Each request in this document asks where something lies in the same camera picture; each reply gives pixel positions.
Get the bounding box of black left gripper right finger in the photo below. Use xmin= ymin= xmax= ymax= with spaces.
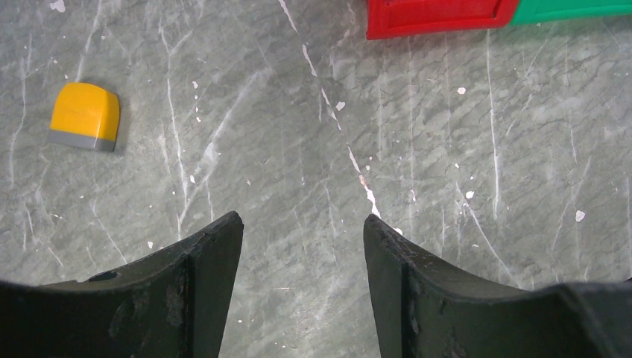
xmin=363 ymin=215 xmax=631 ymax=357

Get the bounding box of red plastic bin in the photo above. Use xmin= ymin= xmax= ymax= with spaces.
xmin=366 ymin=0 xmax=519 ymax=40

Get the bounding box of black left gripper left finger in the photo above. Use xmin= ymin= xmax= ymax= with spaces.
xmin=1 ymin=211 xmax=244 ymax=357

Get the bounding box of yellow grey block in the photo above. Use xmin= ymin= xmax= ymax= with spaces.
xmin=48 ymin=82 xmax=120 ymax=152

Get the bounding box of green plastic bin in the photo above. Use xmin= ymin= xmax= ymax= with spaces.
xmin=510 ymin=0 xmax=631 ymax=25

